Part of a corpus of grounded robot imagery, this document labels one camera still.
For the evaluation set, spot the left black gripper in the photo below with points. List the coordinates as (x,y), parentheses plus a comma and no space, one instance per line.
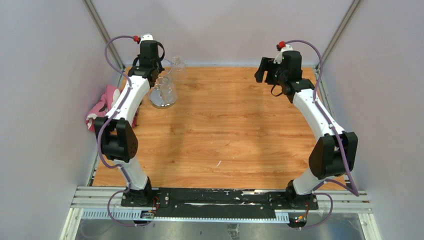
(160,66)

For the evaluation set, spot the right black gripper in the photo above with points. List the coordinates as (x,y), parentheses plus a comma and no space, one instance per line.
(265,65)

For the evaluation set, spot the clear wine glass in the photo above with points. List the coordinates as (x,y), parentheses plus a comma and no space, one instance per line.
(178,68)
(167,91)

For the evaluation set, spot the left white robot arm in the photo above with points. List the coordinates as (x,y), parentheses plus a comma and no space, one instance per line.
(117,143)

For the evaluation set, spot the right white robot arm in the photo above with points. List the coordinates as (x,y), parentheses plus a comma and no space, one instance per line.
(335,150)

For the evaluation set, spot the chrome wine glass rack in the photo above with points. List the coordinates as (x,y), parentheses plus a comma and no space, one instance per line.
(153,95)

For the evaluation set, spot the pink camouflage cloth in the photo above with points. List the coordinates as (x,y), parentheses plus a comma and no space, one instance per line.
(105,104)

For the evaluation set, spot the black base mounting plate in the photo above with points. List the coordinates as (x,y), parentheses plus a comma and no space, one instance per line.
(215,203)

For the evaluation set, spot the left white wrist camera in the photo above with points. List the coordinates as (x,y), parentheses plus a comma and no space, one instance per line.
(146,37)

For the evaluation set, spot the aluminium frame rail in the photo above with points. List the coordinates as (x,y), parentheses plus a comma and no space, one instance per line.
(105,203)

